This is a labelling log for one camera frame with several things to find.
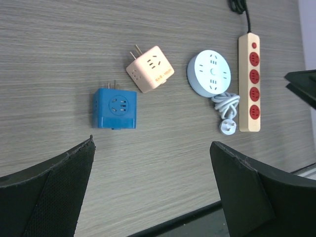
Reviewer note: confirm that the blue cube socket adapter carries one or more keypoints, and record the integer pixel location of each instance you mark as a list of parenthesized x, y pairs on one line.
[(114, 109)]

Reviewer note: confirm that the beige cube socket adapter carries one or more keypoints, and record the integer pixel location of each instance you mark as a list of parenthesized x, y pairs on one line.
[(149, 69)]

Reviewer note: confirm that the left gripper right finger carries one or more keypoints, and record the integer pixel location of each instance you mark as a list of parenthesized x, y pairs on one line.
[(262, 201)]

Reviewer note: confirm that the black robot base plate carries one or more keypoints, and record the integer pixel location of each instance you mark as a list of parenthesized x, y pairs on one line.
[(208, 221)]

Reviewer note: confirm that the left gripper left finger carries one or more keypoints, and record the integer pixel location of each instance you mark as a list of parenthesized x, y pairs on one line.
[(45, 200)]

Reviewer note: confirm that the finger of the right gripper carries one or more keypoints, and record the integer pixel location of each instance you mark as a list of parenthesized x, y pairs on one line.
[(303, 84)]

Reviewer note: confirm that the light blue round power socket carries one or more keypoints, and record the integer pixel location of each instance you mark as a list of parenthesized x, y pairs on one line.
[(209, 75)]

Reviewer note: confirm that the beige power strip red sockets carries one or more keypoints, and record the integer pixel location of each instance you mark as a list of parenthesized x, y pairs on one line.
[(249, 83)]

